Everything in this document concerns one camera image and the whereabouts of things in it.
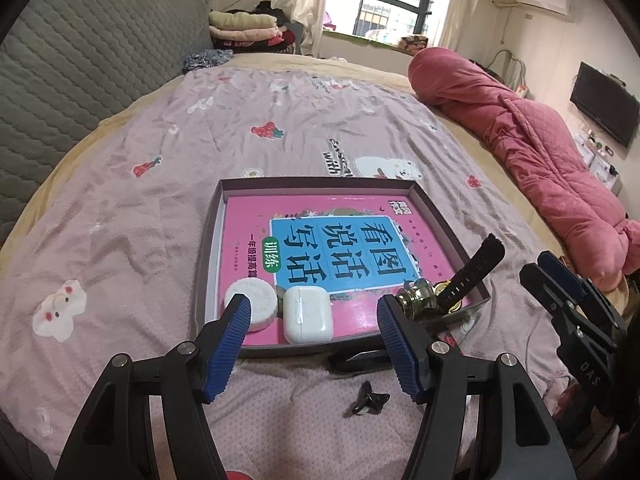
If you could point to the white side table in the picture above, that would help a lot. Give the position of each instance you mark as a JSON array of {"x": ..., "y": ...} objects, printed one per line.
[{"x": 602, "y": 165}]

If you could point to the grey quilted headboard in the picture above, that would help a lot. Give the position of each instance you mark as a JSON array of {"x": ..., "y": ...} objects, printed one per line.
[{"x": 75, "y": 70}]

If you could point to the dark patterned cloth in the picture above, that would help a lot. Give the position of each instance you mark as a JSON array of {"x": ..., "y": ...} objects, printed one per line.
[{"x": 207, "y": 60}]

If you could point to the black wrist watch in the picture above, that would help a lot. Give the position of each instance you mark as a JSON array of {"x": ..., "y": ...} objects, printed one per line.
[{"x": 470, "y": 272}]

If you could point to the cream folded blanket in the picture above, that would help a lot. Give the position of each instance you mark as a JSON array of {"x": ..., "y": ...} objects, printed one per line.
[{"x": 242, "y": 20}]

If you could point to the shallow brown cardboard box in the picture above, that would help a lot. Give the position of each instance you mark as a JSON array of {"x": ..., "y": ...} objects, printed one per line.
[{"x": 320, "y": 183}]

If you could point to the beige bed sheet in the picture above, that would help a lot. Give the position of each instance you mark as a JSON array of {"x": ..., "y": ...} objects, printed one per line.
[{"x": 350, "y": 67}]

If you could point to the white round jar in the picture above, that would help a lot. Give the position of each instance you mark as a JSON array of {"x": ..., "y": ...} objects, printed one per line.
[{"x": 257, "y": 302}]

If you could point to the white air conditioner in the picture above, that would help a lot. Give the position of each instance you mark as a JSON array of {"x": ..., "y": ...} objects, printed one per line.
[{"x": 542, "y": 1}]

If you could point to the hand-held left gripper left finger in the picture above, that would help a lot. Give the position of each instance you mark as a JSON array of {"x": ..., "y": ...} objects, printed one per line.
[{"x": 227, "y": 345}]

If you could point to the red quilted duvet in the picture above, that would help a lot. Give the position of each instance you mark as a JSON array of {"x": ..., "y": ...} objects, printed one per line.
[{"x": 540, "y": 150}]

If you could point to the pink folded blanket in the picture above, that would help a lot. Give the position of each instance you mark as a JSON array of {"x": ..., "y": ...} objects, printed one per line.
[{"x": 245, "y": 35}]

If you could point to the white earbuds case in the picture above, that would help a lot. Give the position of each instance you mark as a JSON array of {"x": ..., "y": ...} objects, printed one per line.
[{"x": 307, "y": 315}]

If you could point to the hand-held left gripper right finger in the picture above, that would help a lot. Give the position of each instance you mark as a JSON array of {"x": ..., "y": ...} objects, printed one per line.
[{"x": 400, "y": 350}]

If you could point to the cream curtain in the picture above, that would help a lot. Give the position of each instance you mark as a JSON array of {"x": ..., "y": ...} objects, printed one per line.
[
  {"x": 455, "y": 5},
  {"x": 300, "y": 5}
]

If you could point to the lilac printed blanket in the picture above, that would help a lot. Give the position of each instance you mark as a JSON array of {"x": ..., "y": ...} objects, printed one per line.
[{"x": 150, "y": 210}]

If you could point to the black hair clip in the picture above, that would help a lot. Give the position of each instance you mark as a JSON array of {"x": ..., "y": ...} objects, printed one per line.
[{"x": 367, "y": 402}]

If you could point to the grey metal rack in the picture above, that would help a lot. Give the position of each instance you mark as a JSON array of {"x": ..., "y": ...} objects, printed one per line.
[{"x": 510, "y": 67}]

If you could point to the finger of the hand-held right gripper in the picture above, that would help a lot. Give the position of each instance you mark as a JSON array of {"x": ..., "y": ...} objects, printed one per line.
[
  {"x": 545, "y": 290},
  {"x": 560, "y": 270}
]

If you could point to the brown patterned cushion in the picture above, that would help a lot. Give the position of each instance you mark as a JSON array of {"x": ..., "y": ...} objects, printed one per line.
[{"x": 415, "y": 44}]

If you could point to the black flat television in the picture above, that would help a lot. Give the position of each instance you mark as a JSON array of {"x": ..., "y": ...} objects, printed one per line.
[{"x": 605, "y": 105}]

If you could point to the dark clothes pile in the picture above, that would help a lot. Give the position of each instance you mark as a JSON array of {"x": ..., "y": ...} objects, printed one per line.
[{"x": 287, "y": 40}]

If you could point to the pink and blue book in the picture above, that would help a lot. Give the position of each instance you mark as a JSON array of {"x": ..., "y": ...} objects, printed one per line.
[{"x": 325, "y": 255}]

